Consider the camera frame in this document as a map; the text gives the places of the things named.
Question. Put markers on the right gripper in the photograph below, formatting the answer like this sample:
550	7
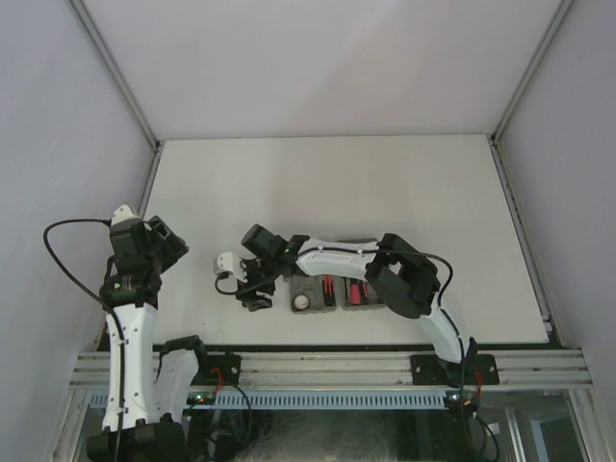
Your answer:
247	291

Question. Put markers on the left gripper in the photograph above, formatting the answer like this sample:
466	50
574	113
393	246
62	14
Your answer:
174	248

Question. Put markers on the black tape roll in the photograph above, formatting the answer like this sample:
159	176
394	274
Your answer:
301	302

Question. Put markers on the grey plastic tool case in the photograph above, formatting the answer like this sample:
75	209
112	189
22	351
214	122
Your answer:
337	289

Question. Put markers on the red utility knife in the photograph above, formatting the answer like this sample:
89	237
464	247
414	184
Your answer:
328	292

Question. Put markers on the red screwdriver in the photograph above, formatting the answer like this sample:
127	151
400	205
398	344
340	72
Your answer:
355	295

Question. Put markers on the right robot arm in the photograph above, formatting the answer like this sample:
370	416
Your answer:
409	282

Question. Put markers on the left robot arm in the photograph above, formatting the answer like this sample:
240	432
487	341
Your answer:
147	395

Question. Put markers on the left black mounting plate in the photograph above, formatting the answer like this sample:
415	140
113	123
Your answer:
214	368

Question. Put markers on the black mounting plate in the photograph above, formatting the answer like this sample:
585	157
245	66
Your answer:
214	368
428	369

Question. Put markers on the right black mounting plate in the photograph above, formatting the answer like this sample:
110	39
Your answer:
428	369

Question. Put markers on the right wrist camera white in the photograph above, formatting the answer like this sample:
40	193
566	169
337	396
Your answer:
230	264

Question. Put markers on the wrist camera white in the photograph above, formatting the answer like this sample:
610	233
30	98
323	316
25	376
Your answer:
230	264
123	213

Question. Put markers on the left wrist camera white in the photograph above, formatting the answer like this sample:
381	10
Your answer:
123	213

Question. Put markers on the grey slotted cable duct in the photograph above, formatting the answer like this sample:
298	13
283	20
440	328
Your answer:
231	399

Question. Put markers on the aluminium front rail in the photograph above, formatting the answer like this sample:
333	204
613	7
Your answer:
517	370

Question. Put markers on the left aluminium frame post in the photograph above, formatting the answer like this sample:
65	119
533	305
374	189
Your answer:
106	58

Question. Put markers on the aluminium frame post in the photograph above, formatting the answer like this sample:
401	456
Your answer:
495	138
106	58

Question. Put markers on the right aluminium frame post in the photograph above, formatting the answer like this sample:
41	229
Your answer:
495	138

